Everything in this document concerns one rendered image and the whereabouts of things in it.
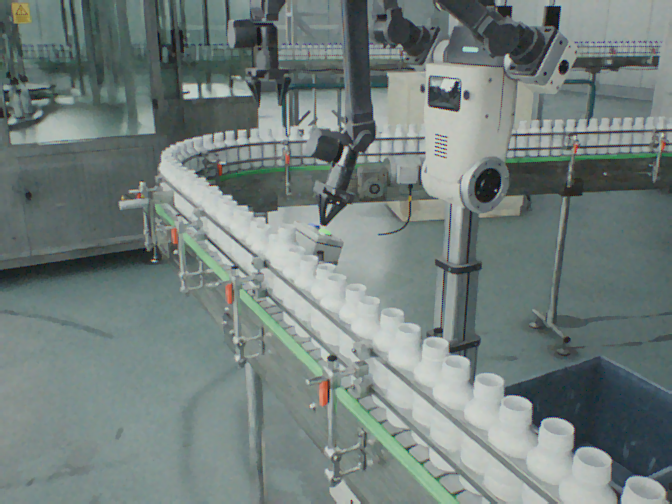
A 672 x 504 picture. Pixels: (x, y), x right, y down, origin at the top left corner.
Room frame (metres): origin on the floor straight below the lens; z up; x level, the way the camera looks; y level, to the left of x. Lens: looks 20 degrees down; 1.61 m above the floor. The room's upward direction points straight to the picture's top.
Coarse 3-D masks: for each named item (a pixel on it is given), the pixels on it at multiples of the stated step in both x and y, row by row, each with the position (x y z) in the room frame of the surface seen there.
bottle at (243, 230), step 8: (240, 216) 1.50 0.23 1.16; (248, 216) 1.49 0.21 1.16; (240, 224) 1.50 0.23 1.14; (248, 224) 1.49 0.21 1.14; (240, 232) 1.49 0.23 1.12; (248, 232) 1.49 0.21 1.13; (240, 248) 1.48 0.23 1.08; (240, 256) 1.49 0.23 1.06; (240, 264) 1.48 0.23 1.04; (240, 272) 1.49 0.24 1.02
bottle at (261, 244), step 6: (258, 228) 1.39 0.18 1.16; (264, 228) 1.42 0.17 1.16; (270, 228) 1.40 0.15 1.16; (258, 234) 1.39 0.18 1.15; (264, 234) 1.39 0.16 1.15; (258, 240) 1.39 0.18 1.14; (264, 240) 1.39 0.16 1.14; (252, 246) 1.40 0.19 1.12; (258, 246) 1.39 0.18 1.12; (264, 246) 1.38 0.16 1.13; (258, 252) 1.38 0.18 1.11; (264, 270) 1.38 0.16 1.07; (264, 276) 1.38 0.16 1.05; (264, 282) 1.38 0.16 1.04
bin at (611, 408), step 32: (512, 384) 1.08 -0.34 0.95; (544, 384) 1.12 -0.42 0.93; (576, 384) 1.17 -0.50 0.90; (608, 384) 1.17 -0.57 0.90; (640, 384) 1.11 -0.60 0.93; (544, 416) 1.13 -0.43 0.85; (576, 416) 1.17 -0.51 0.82; (608, 416) 1.16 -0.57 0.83; (640, 416) 1.10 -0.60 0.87; (576, 448) 1.17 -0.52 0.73; (608, 448) 1.15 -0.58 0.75; (640, 448) 1.09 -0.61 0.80
